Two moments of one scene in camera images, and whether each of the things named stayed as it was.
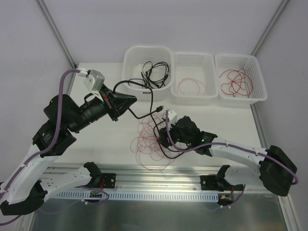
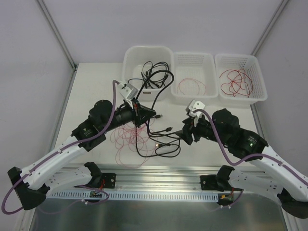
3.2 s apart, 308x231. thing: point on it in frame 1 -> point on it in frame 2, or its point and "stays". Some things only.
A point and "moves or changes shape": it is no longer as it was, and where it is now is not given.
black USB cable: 154,75 stays
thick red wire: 239,83 stays
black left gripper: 110,104 -> 137,115
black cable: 148,83 moves or changes shape
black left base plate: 110,180 stays
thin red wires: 150,154 moves or changes shape
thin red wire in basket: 193,79 stays
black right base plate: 210,183 stays
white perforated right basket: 239,79 stays
